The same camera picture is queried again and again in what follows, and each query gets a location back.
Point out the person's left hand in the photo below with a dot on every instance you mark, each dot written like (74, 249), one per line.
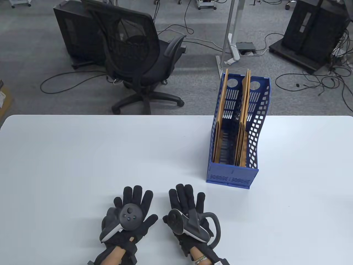
(138, 198)

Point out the person's right hand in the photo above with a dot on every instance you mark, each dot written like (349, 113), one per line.
(184, 197)

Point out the brown document pouch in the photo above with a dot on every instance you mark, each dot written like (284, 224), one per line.
(248, 91)
(242, 129)
(222, 110)

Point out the person's left forearm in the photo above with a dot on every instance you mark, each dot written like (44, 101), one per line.
(117, 255)

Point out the person's right forearm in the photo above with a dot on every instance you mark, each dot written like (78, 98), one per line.
(198, 252)

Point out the blue plastic file holder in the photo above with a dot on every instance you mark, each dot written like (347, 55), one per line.
(249, 176)

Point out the black sensor box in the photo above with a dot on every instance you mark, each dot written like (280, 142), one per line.
(220, 262)

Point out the black mesh office chair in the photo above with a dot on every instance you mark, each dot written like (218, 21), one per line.
(154, 63)

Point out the black floor box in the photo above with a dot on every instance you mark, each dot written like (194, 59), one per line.
(245, 45)

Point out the cardboard box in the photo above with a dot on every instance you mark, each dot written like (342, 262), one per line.
(4, 102)

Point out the black computer tower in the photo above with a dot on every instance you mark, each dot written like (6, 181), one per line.
(74, 33)

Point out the black wheeled platform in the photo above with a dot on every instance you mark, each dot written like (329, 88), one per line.
(292, 55)

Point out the white metal desk leg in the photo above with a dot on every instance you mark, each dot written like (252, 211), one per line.
(233, 16)

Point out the white cart base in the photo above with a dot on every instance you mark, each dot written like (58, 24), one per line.
(20, 2)
(206, 3)

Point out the black equipment cabinet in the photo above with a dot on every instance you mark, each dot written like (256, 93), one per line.
(314, 30)

